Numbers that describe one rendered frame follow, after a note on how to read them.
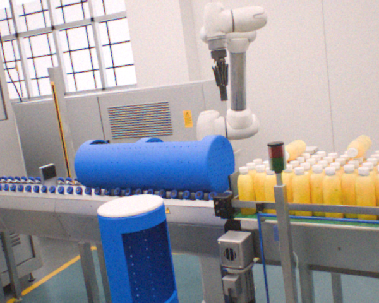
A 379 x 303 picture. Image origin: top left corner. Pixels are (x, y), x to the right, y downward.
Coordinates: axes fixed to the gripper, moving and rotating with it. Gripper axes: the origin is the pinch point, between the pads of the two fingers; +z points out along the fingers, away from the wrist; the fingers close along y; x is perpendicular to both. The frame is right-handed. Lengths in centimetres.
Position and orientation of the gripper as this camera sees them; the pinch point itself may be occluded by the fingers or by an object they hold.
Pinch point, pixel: (223, 93)
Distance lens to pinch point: 222.6
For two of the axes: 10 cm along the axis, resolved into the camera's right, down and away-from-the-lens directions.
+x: -8.4, 0.2, 5.5
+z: 1.3, 9.8, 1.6
